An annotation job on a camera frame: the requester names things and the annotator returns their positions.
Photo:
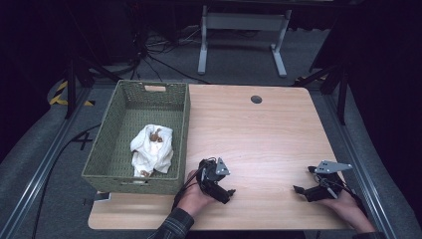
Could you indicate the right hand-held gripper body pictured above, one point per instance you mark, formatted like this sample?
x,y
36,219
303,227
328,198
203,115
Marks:
x,y
326,191

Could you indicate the person's left hand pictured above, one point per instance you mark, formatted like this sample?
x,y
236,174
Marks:
x,y
190,199

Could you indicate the aluminium floor rail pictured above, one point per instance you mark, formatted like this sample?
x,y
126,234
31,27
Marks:
x,y
361,166
40,172

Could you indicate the yellow and black floor tape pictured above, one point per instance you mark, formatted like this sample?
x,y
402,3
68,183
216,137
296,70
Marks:
x,y
58,96

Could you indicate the round table grommet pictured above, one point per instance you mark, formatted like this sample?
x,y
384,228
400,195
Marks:
x,y
256,99

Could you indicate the black tripod stand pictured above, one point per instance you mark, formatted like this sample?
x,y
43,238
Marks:
x,y
341,89
71,86

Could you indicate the white metal stand frame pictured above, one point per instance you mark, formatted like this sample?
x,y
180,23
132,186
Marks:
x,y
244,21

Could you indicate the green woven basket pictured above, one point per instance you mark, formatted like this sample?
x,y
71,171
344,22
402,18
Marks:
x,y
112,146

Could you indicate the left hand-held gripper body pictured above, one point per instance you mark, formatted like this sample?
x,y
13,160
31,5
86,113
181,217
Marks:
x,y
212,186

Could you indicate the white bear print cloth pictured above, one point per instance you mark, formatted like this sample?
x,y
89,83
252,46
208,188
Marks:
x,y
152,152

